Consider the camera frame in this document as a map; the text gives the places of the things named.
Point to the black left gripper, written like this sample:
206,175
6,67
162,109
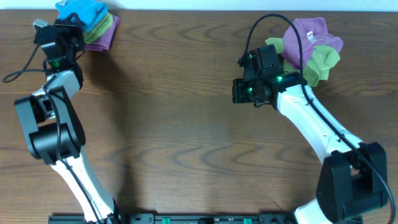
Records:
63,27

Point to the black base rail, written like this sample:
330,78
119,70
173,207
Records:
149,218

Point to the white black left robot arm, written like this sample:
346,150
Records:
50,125

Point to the blue microfiber cloth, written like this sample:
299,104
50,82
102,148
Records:
89,12

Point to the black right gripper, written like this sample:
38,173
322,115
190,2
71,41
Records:
239,96

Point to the folded purple cloth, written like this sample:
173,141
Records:
104,41

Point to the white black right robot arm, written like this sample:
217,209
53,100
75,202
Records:
353,177

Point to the folded green cloth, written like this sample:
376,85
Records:
99,29

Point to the crumpled green cloth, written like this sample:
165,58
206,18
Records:
318,66

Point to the crumpled purple cloth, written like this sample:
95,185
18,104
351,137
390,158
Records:
312,32

